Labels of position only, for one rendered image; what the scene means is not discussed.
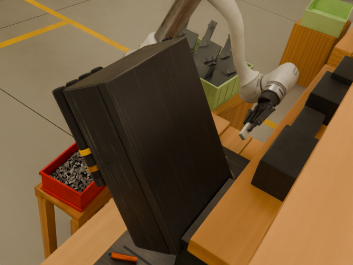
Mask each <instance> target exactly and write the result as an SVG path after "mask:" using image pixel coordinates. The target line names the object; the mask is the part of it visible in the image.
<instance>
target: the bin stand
mask: <svg viewBox="0 0 353 265"><path fill-rule="evenodd" d="M42 186H43V184H42V182H41V183H39V184H38V185H37V186H35V187H34V189H35V196H36V197H37V199H38V208H39V216H40V225H41V233H42V239H43V247H44V255H45V259H47V258H48V257H49V256H50V255H51V254H52V253H53V252H54V251H55V250H56V249H57V236H56V223H55V211H54V205H55V206H57V207H58V208H59V209H61V210H62V211H63V212H65V213H66V214H68V215H69V216H71V217H72V219H71V221H70V227H71V236H72V235H73V234H74V233H75V232H76V231H77V230H78V229H80V228H81V227H82V226H83V225H84V224H85V223H86V222H87V221H88V220H89V219H91V218H92V217H93V216H94V215H95V212H96V211H97V210H99V209H100V208H101V207H102V206H103V205H104V204H105V203H106V202H107V201H109V200H110V199H111V198H112V195H111V193H110V191H109V189H108V187H107V186H106V187H105V189H104V190H103V191H102V192H101V193H100V194H99V195H98V196H97V197H96V198H95V199H94V200H93V201H92V202H91V203H90V204H89V205H88V206H87V207H86V208H85V209H84V210H83V211H82V212H79V211H77V210H75V209H74V208H72V207H70V206H68V205H66V204H65V203H63V202H61V201H59V200H58V199H56V198H54V197H53V196H51V195H49V194H47V193H45V192H44V191H43V190H42V189H41V187H42Z"/></svg>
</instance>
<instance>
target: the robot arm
mask: <svg viewBox="0 0 353 265"><path fill-rule="evenodd" d="M207 1H208V2H209V3H210V4H212V5H213V6H214V7H215V8H216V9H217V10H218V11H219V12H220V13H221V14H222V15H223V16H224V18H225V19H226V21H227V24H228V26H229V31H230V39H231V48H232V56H233V63H234V67H235V69H236V72H237V74H238V75H239V77H240V80H241V82H240V88H239V92H238V94H239V97H240V99H241V100H242V101H244V102H246V103H257V105H256V106H255V107H254V109H252V110H251V109H249V110H248V113H247V115H246V117H245V119H244V121H243V124H244V125H245V126H244V127H243V129H242V130H241V132H240V133H239V136H240V137H241V139H242V140H245V139H246V138H247V137H248V135H249V134H250V132H251V131H252V130H253V128H254V127H256V126H257V125H258V126H260V125H261V124H262V123H263V122H264V120H265V119H266V118H267V117H268V116H269V115H270V114H271V113H272V112H274V111H275V110H276V109H275V107H276V106H277V105H279V104H280V103H281V101H282V100H283V98H284V97H285V96H286V95H287V94H288V93H289V92H290V91H291V90H292V89H293V87H294V86H295V84H296V82H297V80H298V76H299V70H298V69H297V67H296V66H295V65H294V64H292V63H284V64H282V65H280V66H279V67H277V69H274V70H273V71H272V72H270V73H269V74H267V75H263V74H261V73H259V72H258V71H253V70H251V69H250V68H249V67H248V65H247V63H246V59H245V39H244V24H243V19H242V15H241V13H240V10H239V8H238V6H237V4H236V2H235V0H207ZM200 2H201V0H175V2H174V3H173V5H172V7H171V8H170V10H169V12H168V13H167V15H166V17H165V18H164V20H163V22H162V23H161V25H160V27H159V28H158V30H157V31H156V32H151V33H150V34H149V35H148V37H147V38H146V39H145V41H144V42H143V43H142V44H141V46H140V47H139V49H140V48H142V47H143V46H147V45H151V44H155V43H159V42H162V40H163V39H165V38H169V37H172V38H173V39H175V38H177V36H178V35H179V33H180V32H181V30H182V29H183V27H184V26H185V24H186V23H187V21H188V20H189V18H190V17H191V15H192V14H193V12H194V11H195V9H196V8H197V6H198V5H199V3H200Z"/></svg>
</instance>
